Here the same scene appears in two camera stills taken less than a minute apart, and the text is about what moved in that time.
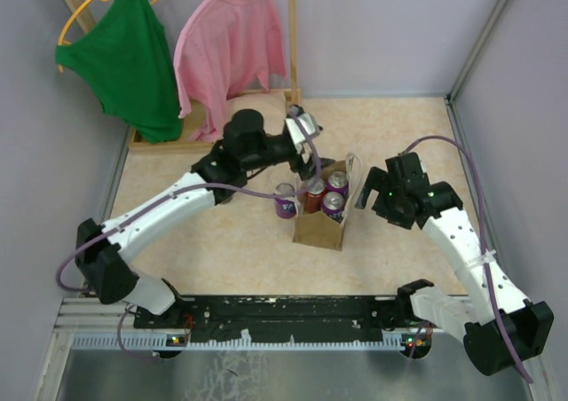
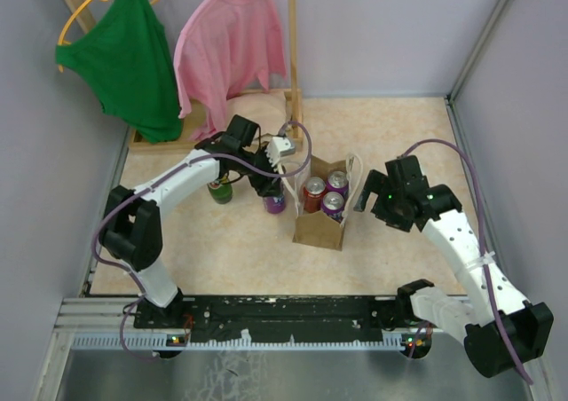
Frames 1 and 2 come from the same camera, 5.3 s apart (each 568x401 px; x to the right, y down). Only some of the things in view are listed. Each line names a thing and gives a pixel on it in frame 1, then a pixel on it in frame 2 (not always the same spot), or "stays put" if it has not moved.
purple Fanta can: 332,205 stays put
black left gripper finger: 307,170 → 260,184
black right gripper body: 388,204 stays put
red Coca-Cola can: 314,189 stays put
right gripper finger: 374,181 stays put
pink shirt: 229,38 stays put
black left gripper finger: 325,161 → 278,186
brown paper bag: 318,228 stays put
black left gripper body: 276,150 → 259,161
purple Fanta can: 338,182 stays put
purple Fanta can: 285,206 → 275,204
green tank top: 124,58 stays put
